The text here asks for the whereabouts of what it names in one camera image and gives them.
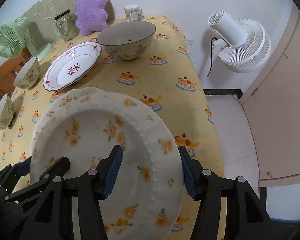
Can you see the small floral bowl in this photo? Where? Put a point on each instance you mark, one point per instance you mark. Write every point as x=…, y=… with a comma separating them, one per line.
x=28, y=75
x=6, y=111

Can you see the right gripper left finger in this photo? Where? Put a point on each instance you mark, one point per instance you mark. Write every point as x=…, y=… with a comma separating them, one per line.
x=96, y=185

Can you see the white plate red trim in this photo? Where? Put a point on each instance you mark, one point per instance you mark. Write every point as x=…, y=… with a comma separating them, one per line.
x=71, y=66

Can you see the purple plush toy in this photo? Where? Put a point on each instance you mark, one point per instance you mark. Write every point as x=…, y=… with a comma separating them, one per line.
x=91, y=16

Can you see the large grey floral bowl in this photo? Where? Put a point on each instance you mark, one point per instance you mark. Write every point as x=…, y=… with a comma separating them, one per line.
x=127, y=40

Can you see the beige door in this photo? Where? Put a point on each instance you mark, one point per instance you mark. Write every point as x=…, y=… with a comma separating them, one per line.
x=272, y=107

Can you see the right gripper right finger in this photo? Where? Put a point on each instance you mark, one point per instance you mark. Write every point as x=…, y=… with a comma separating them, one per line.
x=204, y=186

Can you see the green desk fan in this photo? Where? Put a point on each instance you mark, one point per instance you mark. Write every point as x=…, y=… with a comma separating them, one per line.
x=15, y=37

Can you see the green elephant wall mat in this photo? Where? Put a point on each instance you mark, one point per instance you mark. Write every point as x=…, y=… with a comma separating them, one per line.
x=42, y=15

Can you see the orange wooden headboard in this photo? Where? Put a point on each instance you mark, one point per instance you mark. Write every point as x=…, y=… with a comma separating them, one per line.
x=8, y=72

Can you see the yellow cake print tablecloth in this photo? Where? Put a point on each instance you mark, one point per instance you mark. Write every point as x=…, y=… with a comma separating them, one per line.
x=163, y=77

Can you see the cotton swab container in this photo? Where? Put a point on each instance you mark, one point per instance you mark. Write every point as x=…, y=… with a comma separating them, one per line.
x=133, y=12

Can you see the white standing fan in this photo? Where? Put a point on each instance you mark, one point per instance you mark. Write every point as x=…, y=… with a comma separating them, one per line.
x=242, y=45

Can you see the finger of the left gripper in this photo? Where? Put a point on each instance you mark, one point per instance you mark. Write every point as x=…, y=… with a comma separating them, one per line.
x=9, y=177
x=59, y=168

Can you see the glass jar black lid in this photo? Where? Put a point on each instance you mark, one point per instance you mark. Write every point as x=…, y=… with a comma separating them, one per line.
x=66, y=25

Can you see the white plate yellow flowers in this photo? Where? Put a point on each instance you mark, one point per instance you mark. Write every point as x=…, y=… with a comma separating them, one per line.
x=117, y=137

